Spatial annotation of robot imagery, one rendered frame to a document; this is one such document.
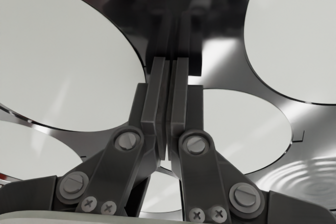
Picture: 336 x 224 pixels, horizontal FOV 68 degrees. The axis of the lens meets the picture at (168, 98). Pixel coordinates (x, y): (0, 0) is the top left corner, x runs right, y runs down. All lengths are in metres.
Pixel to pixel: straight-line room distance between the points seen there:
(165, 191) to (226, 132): 0.11
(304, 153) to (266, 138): 0.03
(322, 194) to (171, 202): 0.13
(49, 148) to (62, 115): 0.05
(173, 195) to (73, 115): 0.13
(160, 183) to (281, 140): 0.11
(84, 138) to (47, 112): 0.03
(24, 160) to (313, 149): 0.22
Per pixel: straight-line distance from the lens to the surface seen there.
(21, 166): 0.26
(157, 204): 0.27
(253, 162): 0.19
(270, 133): 0.16
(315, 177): 0.22
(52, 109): 0.17
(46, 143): 0.21
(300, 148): 0.18
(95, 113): 0.16
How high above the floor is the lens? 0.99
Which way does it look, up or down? 43 degrees down
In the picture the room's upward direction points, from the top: 173 degrees counter-clockwise
